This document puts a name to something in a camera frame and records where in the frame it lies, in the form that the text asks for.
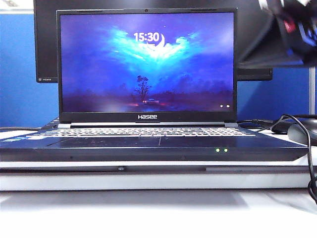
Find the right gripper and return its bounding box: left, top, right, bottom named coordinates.
left=237, top=0, right=317, bottom=69

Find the black Hasee laptop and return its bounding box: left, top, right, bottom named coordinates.
left=0, top=8, right=309, bottom=162

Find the black Logitech mouse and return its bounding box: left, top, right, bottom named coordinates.
left=287, top=123, right=317, bottom=146

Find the black ASUS monitor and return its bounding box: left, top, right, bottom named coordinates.
left=33, top=0, right=273, bottom=84

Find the black Logitech keyboard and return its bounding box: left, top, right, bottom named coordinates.
left=41, top=117, right=60, bottom=130

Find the silver partition post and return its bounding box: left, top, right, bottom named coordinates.
left=309, top=66, right=317, bottom=115

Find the black power cable with plug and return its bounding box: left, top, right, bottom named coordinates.
left=237, top=119, right=273, bottom=125

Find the thick black cable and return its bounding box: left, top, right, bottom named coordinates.
left=271, top=114, right=317, bottom=208

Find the grey partition top rail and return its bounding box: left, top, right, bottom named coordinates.
left=0, top=9, right=34, bottom=15

